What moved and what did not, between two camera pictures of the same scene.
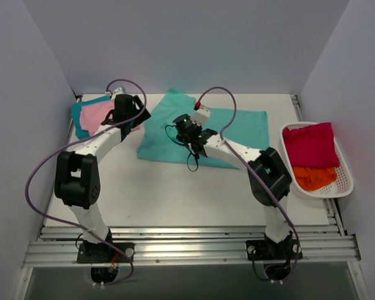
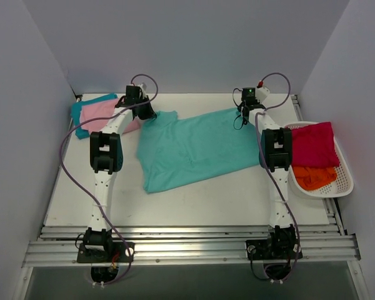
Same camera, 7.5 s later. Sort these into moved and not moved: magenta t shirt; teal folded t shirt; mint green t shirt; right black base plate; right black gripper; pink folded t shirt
Moved: mint green t shirt; right black gripper
Not moved: magenta t shirt; right black base plate; teal folded t shirt; pink folded t shirt
